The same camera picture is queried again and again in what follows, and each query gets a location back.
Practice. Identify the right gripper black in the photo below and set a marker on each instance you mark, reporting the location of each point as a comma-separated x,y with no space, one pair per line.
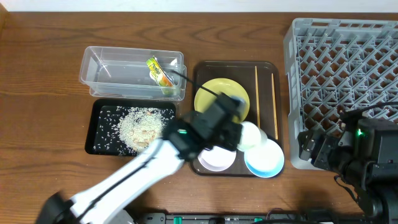
310,144

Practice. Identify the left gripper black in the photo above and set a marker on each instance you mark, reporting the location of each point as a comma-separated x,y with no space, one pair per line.
226,104

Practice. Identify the white bowl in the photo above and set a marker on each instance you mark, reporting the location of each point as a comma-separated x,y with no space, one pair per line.
217,159

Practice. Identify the white cup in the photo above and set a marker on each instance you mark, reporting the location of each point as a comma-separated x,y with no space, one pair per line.
251,136

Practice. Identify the blue plate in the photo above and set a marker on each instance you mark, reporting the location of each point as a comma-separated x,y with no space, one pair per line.
266,160

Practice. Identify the green snack wrapper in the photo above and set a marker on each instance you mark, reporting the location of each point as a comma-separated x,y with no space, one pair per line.
163,78

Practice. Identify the rice pile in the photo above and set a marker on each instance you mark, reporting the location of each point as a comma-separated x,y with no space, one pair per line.
128,130

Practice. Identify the wooden chopstick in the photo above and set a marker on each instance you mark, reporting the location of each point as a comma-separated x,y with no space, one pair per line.
257,98
274,107

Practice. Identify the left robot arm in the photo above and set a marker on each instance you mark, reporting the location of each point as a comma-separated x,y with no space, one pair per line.
182,140

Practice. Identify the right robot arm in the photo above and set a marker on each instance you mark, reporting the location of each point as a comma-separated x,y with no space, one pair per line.
364,159

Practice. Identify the grey dishwasher rack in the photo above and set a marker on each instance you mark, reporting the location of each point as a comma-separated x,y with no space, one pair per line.
336,65

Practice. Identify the yellow plate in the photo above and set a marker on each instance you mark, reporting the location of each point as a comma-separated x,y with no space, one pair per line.
204,99

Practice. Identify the dark brown serving tray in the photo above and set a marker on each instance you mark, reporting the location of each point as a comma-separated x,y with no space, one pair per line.
243,73

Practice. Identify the black plastic tray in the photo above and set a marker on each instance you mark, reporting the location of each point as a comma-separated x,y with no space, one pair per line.
98,104

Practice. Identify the clear plastic bin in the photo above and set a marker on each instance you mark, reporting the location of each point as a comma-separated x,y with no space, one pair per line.
117,72

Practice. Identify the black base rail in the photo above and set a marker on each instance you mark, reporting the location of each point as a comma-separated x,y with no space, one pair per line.
273,216

